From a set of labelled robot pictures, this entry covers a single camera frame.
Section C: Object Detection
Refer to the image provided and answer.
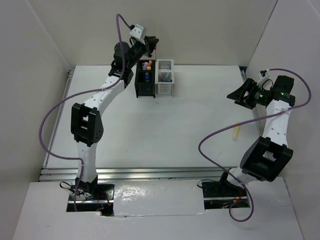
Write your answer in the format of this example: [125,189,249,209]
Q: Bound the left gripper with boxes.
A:
[126,36,159,70]

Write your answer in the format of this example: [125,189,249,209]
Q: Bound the pink purple highlighter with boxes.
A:
[142,62,149,70]

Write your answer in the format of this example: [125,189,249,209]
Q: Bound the clear spray bottle blue cap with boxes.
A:
[144,72,151,83]

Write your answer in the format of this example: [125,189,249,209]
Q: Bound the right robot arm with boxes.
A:
[218,75,296,196]

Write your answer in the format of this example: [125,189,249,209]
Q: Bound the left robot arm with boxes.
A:
[70,36,159,200]

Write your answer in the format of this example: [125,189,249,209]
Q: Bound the white slotted container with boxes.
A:
[154,59,175,96]

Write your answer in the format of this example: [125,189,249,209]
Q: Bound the black slotted container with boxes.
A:
[134,60,156,98]

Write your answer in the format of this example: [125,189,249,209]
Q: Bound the white foil cover panel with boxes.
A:
[113,180,206,217]

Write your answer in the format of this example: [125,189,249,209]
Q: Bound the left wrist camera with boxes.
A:
[129,24,146,44]

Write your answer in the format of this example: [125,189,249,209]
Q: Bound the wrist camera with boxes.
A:
[129,24,146,44]
[257,69,271,89]

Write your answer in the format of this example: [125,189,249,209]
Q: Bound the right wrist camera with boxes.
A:
[257,69,271,89]

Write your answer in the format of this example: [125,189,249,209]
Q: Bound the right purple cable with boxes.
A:
[198,68,313,223]

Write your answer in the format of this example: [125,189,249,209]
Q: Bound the purple cable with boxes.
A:
[198,68,313,223]
[39,13,133,212]

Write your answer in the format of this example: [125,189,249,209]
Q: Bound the left side rail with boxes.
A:
[42,68,75,168]

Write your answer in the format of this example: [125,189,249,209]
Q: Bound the aluminium front rail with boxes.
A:
[38,167,223,182]

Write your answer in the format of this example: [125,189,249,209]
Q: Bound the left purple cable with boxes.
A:
[39,13,133,212]

